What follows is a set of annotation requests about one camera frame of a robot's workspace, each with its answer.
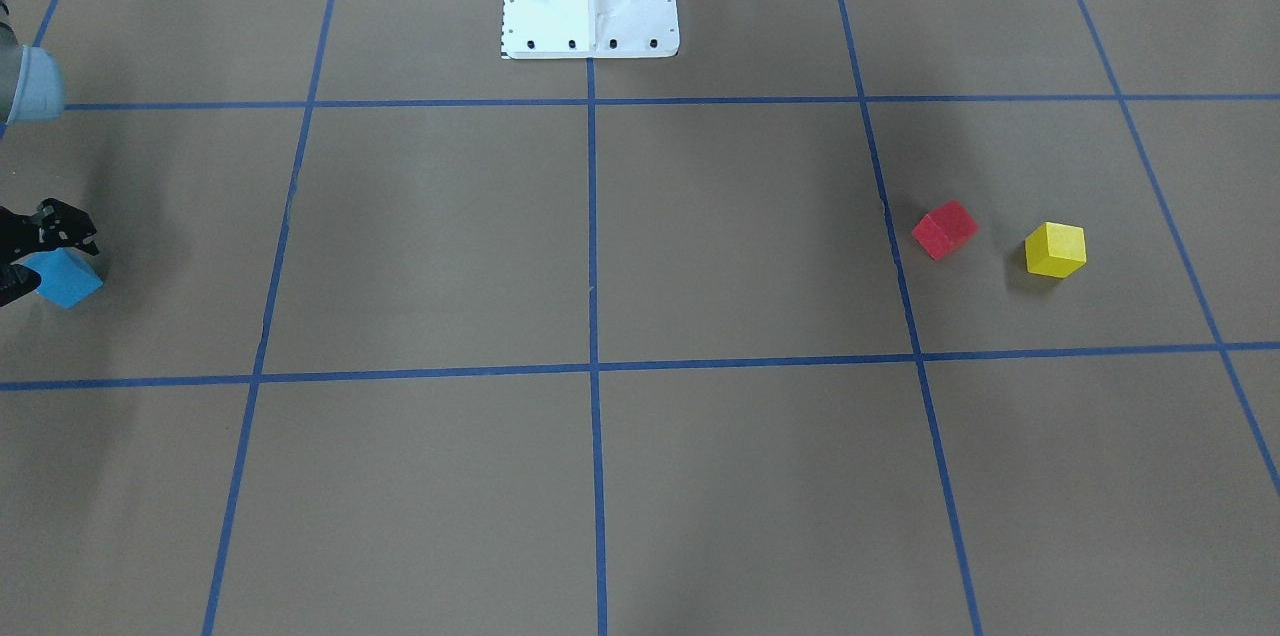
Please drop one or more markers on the blue cube block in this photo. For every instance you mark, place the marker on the blue cube block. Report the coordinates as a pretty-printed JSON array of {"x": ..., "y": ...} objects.
[{"x": 65, "y": 278}]

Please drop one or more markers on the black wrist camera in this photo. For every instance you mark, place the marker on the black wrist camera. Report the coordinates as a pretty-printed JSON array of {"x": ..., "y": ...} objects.
[{"x": 54, "y": 225}]

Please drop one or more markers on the yellow cube block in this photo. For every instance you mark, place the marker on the yellow cube block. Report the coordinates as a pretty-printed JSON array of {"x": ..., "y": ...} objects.
[{"x": 1055, "y": 250}]

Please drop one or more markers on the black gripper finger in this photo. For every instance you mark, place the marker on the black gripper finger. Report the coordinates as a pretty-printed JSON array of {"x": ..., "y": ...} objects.
[{"x": 17, "y": 281}]

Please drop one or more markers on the red cube block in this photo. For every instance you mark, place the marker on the red cube block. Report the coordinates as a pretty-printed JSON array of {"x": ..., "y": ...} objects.
[{"x": 945, "y": 229}]

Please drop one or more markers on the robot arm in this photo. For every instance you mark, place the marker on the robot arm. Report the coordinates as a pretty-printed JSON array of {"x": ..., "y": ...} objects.
[{"x": 33, "y": 90}]

